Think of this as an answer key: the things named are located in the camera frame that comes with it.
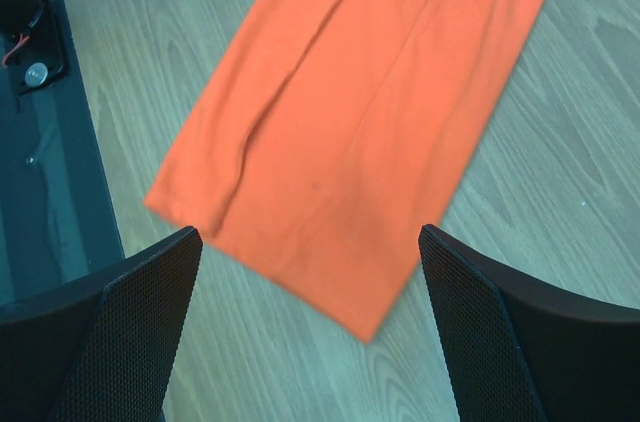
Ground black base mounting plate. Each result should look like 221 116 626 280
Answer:
1 0 124 304

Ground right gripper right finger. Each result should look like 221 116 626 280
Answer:
419 225 639 421

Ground orange t-shirt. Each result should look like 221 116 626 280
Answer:
145 0 544 342

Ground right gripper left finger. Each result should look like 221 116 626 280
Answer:
1 227 203 421

